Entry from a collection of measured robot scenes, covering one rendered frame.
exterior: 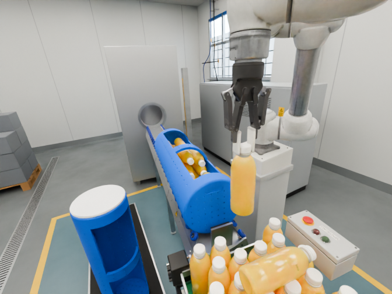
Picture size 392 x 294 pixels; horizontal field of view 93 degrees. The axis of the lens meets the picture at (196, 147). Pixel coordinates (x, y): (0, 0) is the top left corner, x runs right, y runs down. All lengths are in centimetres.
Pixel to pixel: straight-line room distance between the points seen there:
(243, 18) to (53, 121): 560
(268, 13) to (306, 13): 7
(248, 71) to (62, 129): 560
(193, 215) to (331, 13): 75
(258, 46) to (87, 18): 549
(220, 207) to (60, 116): 529
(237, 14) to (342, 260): 75
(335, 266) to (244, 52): 68
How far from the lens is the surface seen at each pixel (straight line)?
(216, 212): 89
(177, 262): 82
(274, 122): 128
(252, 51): 46
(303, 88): 114
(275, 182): 144
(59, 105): 577
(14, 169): 410
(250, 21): 46
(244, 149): 52
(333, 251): 81
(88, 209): 114
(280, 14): 47
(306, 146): 271
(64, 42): 574
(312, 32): 101
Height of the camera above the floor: 165
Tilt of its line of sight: 22 degrees down
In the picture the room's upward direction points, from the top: 4 degrees counter-clockwise
